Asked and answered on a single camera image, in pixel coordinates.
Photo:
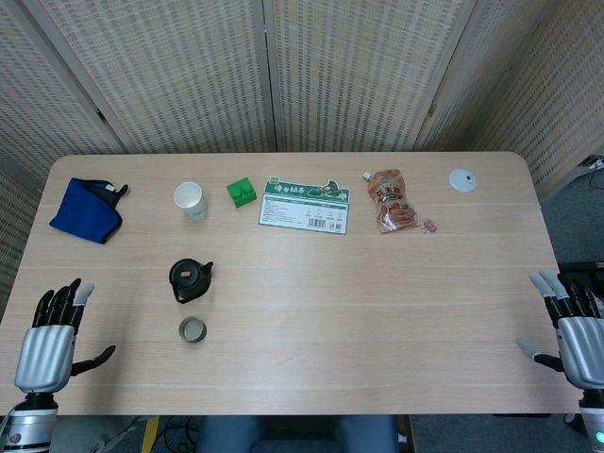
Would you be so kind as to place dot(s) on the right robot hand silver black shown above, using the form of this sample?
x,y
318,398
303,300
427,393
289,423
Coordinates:
x,y
582,344

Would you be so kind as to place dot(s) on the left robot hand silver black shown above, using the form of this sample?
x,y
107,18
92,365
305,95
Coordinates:
x,y
47,354

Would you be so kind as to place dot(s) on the black teapot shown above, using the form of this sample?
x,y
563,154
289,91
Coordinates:
x,y
186,278

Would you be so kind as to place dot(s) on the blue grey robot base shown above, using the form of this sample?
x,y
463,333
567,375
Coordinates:
x,y
292,436

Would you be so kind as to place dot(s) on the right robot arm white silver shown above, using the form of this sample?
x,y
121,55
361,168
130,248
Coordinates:
x,y
593,417

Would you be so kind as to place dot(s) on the small grey tea cup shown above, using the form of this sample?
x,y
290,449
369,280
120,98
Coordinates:
x,y
192,330

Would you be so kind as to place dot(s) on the green white tea card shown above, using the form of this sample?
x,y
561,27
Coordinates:
x,y
302,212

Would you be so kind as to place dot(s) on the white table foot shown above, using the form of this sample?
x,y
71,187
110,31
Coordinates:
x,y
571,418

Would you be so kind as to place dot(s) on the blue black cloth pouch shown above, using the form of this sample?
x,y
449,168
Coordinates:
x,y
82,212

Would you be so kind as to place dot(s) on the white power strip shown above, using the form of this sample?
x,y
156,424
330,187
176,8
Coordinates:
x,y
593,162

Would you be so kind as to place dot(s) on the pink binder clip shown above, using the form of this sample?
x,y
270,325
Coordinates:
x,y
429,227

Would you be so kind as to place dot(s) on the white round grommet cover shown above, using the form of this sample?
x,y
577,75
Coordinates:
x,y
462,180

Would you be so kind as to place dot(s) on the white paper cup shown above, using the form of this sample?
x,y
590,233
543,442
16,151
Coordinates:
x,y
189,198

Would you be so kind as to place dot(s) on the brown spouted food pouch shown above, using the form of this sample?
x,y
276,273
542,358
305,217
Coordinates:
x,y
391,203

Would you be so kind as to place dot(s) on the metal screen hinge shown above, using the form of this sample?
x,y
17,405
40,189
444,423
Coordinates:
x,y
431,111
100,115

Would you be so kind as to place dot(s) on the woven folding screen panel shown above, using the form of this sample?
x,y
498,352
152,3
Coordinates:
x,y
358,71
472,71
566,94
42,94
179,71

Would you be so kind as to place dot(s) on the green building block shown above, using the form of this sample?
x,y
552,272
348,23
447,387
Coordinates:
x,y
241,192

